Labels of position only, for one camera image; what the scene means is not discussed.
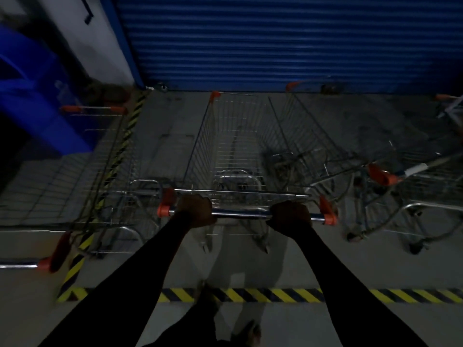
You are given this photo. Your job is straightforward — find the person's left hand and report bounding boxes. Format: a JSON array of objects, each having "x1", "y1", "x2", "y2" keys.
[{"x1": 175, "y1": 194, "x2": 218, "y2": 229}]

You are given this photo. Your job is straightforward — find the person's right hand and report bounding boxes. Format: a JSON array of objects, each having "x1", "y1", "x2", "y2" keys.
[{"x1": 267, "y1": 200, "x2": 313, "y2": 234}]

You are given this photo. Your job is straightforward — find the person's right forearm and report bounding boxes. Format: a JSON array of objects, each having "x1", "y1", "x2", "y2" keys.
[{"x1": 289, "y1": 227, "x2": 429, "y2": 347}]

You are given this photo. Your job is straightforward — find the person's left forearm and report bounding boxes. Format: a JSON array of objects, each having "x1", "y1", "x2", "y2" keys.
[{"x1": 38, "y1": 216, "x2": 192, "y2": 347}]

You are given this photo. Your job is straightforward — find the person's left foot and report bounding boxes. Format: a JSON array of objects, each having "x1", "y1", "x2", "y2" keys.
[{"x1": 197, "y1": 281, "x2": 218, "y2": 304}]

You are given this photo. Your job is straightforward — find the person's foot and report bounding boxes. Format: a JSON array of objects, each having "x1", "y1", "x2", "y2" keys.
[
  {"x1": 240, "y1": 320, "x2": 262, "y2": 346},
  {"x1": 197, "y1": 281, "x2": 218, "y2": 304}
]

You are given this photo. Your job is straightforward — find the person's dark clothing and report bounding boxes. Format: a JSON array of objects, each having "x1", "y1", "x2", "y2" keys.
[{"x1": 144, "y1": 289, "x2": 261, "y2": 347}]

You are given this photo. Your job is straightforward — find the person's right foot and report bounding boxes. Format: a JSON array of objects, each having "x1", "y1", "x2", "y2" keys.
[{"x1": 240, "y1": 320, "x2": 262, "y2": 346}]

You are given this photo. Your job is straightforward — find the blue roller shutter door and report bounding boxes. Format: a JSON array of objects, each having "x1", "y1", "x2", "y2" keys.
[{"x1": 99, "y1": 0, "x2": 463, "y2": 94}]

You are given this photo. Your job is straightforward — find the blue plastic trash bin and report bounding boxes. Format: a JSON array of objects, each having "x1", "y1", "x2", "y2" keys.
[{"x1": 0, "y1": 27, "x2": 95, "y2": 156}]

